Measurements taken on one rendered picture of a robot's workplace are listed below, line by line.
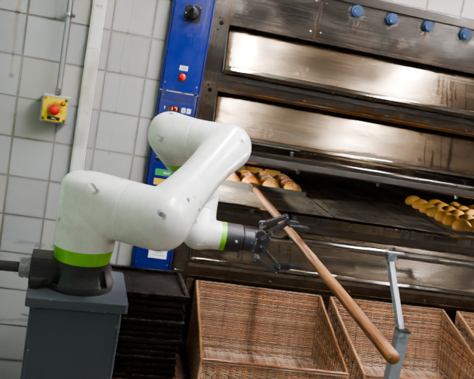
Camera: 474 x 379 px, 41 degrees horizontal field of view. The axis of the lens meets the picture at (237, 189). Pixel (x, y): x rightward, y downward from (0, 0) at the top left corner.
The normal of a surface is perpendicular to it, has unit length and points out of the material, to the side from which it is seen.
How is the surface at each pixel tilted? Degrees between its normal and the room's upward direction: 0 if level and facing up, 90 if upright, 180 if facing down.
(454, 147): 70
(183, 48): 90
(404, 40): 90
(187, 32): 90
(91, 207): 87
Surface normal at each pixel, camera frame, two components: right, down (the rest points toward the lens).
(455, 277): 0.22, -0.14
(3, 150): 0.16, 0.21
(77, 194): -0.28, 0.10
